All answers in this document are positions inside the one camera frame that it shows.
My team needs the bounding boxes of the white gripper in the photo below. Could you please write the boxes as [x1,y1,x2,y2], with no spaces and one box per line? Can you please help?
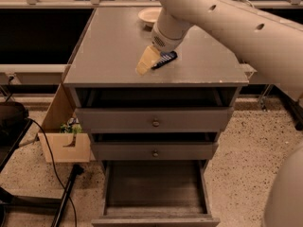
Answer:
[135,23,184,76]

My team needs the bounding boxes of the blue rxbar blueberry wrapper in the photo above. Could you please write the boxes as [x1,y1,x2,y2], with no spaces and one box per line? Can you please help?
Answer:
[151,51,178,70]

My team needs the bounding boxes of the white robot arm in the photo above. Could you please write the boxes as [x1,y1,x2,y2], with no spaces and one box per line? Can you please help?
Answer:
[136,0,303,227]

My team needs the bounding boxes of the grey top drawer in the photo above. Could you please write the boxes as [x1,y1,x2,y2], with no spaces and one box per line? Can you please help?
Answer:
[76,88,233,133]

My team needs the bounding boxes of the grey drawer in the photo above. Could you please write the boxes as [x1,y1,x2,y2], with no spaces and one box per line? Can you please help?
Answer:
[91,132,218,161]
[76,88,233,133]
[92,160,220,227]

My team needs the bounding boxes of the grey drawer cabinet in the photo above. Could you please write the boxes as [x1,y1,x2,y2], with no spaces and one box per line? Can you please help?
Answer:
[62,5,250,227]

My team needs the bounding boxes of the grey middle drawer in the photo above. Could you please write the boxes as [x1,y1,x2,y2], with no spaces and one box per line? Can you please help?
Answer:
[91,132,218,161]

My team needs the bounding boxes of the grey bottom drawer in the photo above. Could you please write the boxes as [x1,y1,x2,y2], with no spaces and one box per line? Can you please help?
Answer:
[92,160,220,227]

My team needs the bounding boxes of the white bowl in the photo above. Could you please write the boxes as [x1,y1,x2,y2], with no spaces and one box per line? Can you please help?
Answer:
[138,8,161,27]

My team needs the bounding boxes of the wooden crate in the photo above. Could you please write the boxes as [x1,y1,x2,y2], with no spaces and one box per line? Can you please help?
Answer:
[38,85,91,163]

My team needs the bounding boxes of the black bag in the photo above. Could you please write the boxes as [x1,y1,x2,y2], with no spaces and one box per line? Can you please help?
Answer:
[0,101,28,132]

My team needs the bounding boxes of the black stand base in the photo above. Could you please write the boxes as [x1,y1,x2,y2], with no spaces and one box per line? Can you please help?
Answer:
[0,165,84,227]

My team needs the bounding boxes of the black cable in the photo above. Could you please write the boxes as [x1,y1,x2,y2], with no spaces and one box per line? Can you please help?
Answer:
[26,117,79,227]

